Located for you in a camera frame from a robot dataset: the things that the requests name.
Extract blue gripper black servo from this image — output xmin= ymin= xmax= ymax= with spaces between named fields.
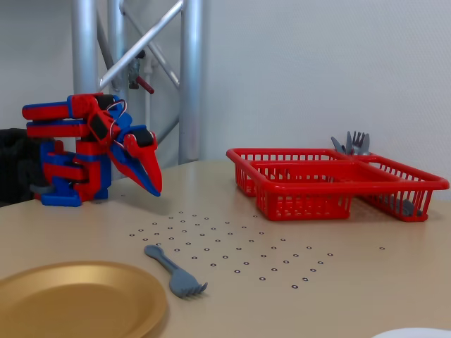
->
xmin=109 ymin=113 xmax=163 ymax=197

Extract gold plastic plate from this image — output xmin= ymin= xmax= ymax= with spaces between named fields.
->
xmin=0 ymin=260 xmax=169 ymax=338

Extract aluminium truss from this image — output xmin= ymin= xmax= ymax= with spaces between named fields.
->
xmin=70 ymin=0 xmax=204 ymax=166

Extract red plastic dish basket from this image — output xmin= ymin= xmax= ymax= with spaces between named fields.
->
xmin=225 ymin=146 xmax=451 ymax=224

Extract gray plastic spoon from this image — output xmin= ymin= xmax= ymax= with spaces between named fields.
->
xmin=354 ymin=133 xmax=371 ymax=156

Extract dark gray plastic utensil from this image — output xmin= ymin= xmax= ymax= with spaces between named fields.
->
xmin=385 ymin=196 xmax=426 ymax=218

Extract white round disc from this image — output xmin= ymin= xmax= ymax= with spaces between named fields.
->
xmin=371 ymin=327 xmax=451 ymax=338

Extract red white servo cable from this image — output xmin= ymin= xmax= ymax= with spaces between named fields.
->
xmin=105 ymin=99 xmax=128 ymax=142

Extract clamp with red handle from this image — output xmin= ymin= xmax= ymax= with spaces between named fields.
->
xmin=127 ymin=51 xmax=155 ymax=95

